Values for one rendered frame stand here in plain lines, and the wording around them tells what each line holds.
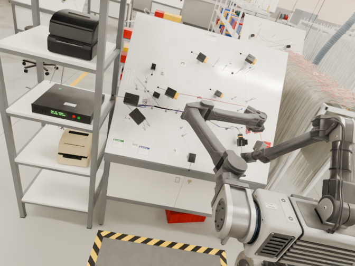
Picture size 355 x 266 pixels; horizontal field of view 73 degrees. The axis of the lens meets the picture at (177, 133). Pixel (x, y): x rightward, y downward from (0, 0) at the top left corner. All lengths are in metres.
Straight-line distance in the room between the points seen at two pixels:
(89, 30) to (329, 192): 1.27
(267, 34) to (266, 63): 2.93
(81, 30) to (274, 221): 1.24
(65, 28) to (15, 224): 1.64
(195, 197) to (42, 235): 1.27
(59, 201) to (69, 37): 1.32
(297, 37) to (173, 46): 3.61
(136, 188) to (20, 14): 4.35
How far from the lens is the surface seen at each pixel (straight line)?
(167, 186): 1.88
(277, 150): 1.43
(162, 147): 1.68
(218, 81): 1.82
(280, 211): 0.72
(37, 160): 1.97
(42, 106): 1.66
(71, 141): 1.84
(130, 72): 1.76
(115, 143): 1.69
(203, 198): 1.98
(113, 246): 2.27
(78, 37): 1.45
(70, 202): 2.22
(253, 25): 4.90
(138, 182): 1.88
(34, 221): 2.45
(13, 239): 2.39
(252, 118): 1.31
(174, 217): 2.40
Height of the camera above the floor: 1.97
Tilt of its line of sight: 33 degrees down
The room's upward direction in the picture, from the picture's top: 17 degrees clockwise
